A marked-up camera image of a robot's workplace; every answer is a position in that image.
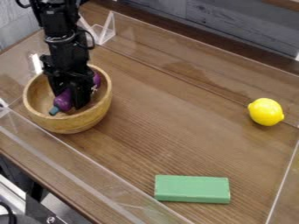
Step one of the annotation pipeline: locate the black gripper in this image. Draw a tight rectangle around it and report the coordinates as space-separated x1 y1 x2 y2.
41 36 94 109

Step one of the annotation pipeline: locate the purple toy eggplant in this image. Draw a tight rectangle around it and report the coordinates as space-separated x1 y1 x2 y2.
50 73 102 116

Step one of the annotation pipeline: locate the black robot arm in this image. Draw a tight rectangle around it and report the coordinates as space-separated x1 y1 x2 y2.
15 0 95 109

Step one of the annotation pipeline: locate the brown wooden bowl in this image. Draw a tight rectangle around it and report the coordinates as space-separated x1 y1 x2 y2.
23 64 113 134

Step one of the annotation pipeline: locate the green rectangular block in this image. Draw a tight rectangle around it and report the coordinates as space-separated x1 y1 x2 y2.
154 175 231 204

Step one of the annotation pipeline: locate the yellow toy lemon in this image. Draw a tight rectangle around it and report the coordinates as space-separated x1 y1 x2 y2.
247 98 286 127

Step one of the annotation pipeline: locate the clear acrylic corner bracket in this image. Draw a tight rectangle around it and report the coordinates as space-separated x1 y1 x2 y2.
78 11 117 46

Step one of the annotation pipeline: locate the clear acrylic front wall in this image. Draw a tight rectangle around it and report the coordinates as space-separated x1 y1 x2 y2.
0 99 194 224

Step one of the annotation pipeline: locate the clear acrylic wall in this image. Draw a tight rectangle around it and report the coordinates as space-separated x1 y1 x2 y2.
0 99 194 224
81 5 299 128

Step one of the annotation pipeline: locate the black cable on floor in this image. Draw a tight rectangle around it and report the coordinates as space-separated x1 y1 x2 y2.
0 200 18 224

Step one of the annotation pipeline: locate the clear acrylic back wall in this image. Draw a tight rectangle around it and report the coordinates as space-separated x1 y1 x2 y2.
81 5 299 128

